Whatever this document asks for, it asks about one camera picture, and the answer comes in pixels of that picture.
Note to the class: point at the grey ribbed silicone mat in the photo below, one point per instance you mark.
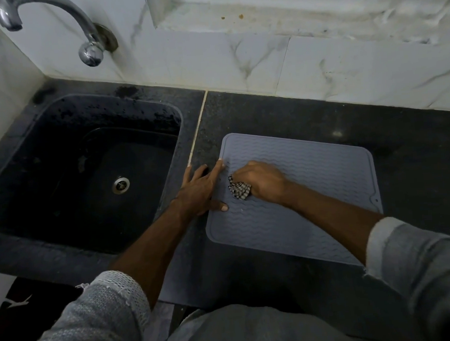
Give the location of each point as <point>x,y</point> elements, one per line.
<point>314,216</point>

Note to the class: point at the grey shirt right sleeve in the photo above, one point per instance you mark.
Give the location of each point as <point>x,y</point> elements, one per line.
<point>422,275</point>

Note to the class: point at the stained marble window sill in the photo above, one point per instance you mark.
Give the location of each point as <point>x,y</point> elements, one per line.
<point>296,20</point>

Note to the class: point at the person's left forearm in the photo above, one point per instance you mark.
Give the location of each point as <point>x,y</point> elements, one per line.
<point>150,251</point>

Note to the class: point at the black white checked cloth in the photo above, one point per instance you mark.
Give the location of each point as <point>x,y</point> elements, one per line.
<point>240,190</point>

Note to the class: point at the black kitchen sink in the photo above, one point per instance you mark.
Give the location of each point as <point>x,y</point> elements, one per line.
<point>78,176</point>

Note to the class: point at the white mesh left sleeve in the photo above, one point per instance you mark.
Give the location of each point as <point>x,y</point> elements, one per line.
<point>86,318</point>

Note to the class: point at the round metal sink drain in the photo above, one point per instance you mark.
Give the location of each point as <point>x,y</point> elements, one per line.
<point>120,185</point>

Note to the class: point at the grey shirt body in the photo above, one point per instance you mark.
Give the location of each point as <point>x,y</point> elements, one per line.
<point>252,329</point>

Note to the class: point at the person's right hand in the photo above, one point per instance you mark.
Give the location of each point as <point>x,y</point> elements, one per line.
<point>263,181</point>

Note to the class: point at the white metal window grille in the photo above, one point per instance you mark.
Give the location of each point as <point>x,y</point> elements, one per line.
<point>408,1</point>

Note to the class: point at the person's left hand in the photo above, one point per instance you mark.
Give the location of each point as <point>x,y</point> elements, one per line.
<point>200,192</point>

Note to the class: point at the person's right forearm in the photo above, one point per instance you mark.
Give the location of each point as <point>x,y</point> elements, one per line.
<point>333,219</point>

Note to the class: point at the chrome wall faucet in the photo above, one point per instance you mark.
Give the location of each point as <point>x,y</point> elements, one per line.
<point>70,14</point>

